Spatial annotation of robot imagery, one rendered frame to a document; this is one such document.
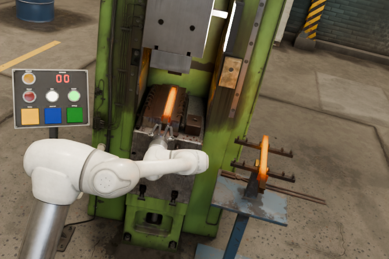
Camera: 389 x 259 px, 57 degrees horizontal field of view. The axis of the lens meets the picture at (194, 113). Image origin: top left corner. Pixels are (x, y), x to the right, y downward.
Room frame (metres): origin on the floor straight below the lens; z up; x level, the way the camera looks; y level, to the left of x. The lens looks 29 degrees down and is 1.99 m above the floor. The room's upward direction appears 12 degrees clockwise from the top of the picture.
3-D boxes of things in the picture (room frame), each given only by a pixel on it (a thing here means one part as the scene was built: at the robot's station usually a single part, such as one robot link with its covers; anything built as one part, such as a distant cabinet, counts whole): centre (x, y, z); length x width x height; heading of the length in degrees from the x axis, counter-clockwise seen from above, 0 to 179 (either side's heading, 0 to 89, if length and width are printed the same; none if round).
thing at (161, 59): (1.86, 0.18, 1.32); 0.42 x 0.20 x 0.10; 2
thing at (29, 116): (1.39, 0.76, 1.01); 0.07 x 0.05 x 0.07; 117
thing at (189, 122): (1.72, -0.01, 0.95); 0.12 x 0.08 x 0.06; 2
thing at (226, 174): (1.59, -0.52, 0.73); 0.60 x 0.04 x 0.01; 83
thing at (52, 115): (1.43, 0.67, 1.01); 0.07 x 0.05 x 0.07; 117
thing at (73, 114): (1.48, 0.58, 1.01); 0.07 x 0.05 x 0.07; 117
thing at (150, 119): (1.86, 0.18, 0.96); 0.42 x 0.20 x 0.09; 2
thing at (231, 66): (1.79, -0.14, 1.27); 0.09 x 0.02 x 0.17; 92
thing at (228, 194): (1.51, -0.39, 0.71); 0.40 x 0.30 x 0.02; 85
